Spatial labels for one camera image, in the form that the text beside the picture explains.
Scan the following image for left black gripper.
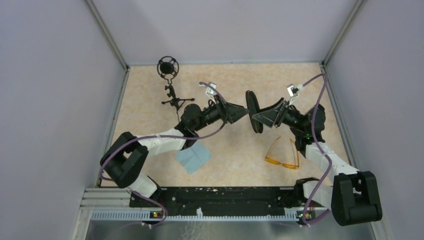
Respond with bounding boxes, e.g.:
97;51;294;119
193;95;249;132

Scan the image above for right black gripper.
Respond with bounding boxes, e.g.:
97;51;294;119
251;97;307;133

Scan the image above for black glasses case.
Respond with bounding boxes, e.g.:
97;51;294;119
245;90;264;134

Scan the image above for light blue cleaning cloth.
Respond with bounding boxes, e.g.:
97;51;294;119
175;141;213;175

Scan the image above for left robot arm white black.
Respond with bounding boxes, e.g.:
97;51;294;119
100;95;249;207

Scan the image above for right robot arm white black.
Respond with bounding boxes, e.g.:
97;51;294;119
246;96;383;226

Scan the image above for orange sunglasses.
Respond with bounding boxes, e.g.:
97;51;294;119
264;136;300;170

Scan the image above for black microphone on tripod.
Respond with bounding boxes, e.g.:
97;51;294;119
156;55;195;122

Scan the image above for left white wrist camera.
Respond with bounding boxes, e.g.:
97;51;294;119
199;82;217;99

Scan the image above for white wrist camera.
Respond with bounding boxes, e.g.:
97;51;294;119
286;83;304;97
199;82;217;99

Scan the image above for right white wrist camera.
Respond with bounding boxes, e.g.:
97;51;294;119
286;83;304;97

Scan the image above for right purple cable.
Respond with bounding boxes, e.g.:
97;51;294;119
299;73;333;228

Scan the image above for white cable duct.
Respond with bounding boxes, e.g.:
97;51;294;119
91;207;327;223

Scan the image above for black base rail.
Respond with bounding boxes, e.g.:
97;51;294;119
129;186;307;217

